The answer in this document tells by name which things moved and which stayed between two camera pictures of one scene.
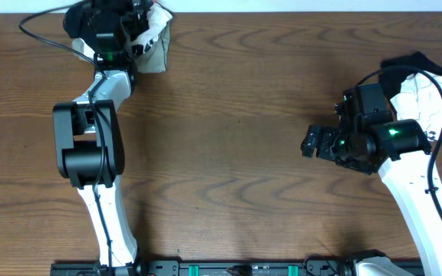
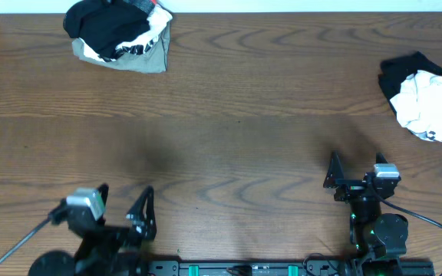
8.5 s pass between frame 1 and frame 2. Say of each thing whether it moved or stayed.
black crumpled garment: stayed
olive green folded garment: stayed
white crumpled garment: stayed
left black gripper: moved
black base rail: stayed
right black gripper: moved
